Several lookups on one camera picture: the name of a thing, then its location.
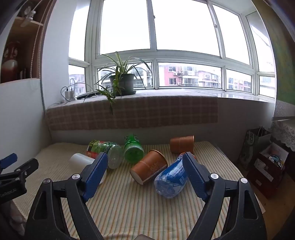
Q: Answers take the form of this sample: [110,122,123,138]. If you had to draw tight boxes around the potted spider plant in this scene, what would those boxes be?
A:
[83,52,153,116]

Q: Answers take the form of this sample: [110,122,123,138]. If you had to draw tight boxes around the white cup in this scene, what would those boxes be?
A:
[69,153,107,185]

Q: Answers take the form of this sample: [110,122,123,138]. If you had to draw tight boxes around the brown plaid cloth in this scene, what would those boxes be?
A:
[45,89,219,132]

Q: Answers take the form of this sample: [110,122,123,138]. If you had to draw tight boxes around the dark red cardboard box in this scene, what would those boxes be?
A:
[247,143,289,199]

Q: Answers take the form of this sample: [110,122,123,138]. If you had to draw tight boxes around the striped tablecloth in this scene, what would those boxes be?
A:
[13,141,266,240]

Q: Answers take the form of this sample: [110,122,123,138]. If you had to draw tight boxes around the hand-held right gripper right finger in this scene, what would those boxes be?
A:
[182,152,268,240]

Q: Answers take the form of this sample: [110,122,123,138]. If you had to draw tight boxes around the white lace cloth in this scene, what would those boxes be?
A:
[270,119,295,152]

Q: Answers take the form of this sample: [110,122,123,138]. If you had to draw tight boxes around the flat black device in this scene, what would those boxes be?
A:
[77,91,100,100]

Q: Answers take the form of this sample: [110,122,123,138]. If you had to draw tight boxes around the red white vase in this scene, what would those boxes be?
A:
[1,41,21,83]

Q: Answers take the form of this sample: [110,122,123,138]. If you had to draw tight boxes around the clear bottle with green label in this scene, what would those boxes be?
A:
[87,139,123,169]

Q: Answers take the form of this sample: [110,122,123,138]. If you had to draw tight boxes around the green plastic bottle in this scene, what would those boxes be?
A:
[123,133,145,164]

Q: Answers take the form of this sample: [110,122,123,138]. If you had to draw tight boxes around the brown paper cup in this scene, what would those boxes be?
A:
[170,135,195,154]
[130,150,168,185]

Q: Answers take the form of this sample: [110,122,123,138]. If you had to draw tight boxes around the white window frame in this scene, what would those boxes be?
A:
[68,0,276,102]

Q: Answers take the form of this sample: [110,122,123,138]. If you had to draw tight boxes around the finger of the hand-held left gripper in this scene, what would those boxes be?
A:
[0,158,39,183]
[0,153,18,172]

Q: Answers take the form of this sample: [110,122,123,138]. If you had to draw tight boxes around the white bead cord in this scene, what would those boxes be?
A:
[29,0,52,80]

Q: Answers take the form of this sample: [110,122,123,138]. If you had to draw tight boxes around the blue plastic bottle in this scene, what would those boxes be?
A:
[154,152,197,199]

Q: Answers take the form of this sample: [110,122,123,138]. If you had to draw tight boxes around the green shopping bag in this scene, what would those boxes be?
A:
[239,128,272,165]

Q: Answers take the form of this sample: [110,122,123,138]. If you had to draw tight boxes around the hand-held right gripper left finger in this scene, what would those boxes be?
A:
[24,152,109,240]

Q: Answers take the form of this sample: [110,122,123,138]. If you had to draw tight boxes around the wooden shelf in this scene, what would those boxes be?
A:
[0,0,51,84]

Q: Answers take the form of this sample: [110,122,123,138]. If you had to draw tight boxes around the white charger cable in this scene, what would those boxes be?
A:
[60,78,77,103]

